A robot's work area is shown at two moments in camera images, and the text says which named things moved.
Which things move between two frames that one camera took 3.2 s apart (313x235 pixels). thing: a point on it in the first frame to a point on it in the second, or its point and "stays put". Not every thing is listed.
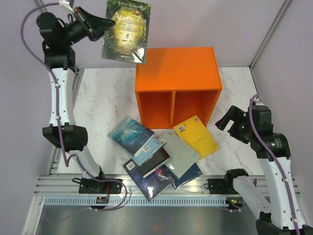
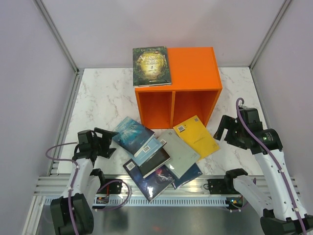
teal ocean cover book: x=131 y=135 stays put
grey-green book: x=182 y=156 stays put
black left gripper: x=84 y=18 to x=106 y=139
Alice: x=127 y=40 to x=150 y=67
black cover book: x=161 y=157 stays put
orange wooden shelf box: x=176 y=84 stays put
